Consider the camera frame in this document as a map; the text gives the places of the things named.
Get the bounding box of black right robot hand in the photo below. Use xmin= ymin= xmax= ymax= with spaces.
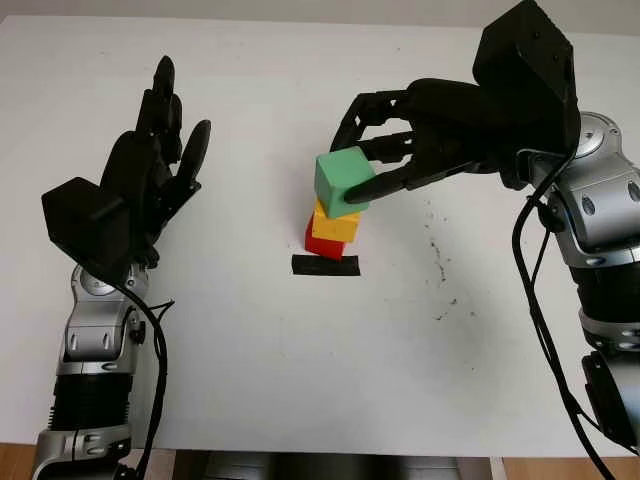
xmin=328 ymin=78 xmax=532 ymax=205

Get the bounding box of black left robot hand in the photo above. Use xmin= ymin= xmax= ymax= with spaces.
xmin=102 ymin=55 xmax=213 ymax=267

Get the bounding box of green cube block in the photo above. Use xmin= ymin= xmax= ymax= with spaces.
xmin=314 ymin=145 xmax=377 ymax=220

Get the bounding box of yellow cube block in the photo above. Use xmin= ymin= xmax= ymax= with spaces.
xmin=310 ymin=198 xmax=362 ymax=244

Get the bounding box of red cube block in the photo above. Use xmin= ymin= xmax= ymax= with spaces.
xmin=304 ymin=219 xmax=348 ymax=262

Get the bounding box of black tape strip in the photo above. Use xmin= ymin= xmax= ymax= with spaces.
xmin=290 ymin=253 xmax=362 ymax=278

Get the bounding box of dark robot torso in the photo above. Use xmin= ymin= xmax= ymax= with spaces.
xmin=172 ymin=448 xmax=494 ymax=480

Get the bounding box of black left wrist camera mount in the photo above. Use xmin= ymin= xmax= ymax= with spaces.
xmin=40 ymin=175 xmax=134 ymax=282

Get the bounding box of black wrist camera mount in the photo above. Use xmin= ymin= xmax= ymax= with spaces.
xmin=40 ymin=175 xmax=134 ymax=282
xmin=470 ymin=0 xmax=583 ymax=152

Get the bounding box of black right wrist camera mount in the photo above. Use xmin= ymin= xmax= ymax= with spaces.
xmin=470 ymin=0 xmax=583 ymax=152

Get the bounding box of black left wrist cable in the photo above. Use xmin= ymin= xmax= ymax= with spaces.
xmin=110 ymin=280 xmax=176 ymax=480

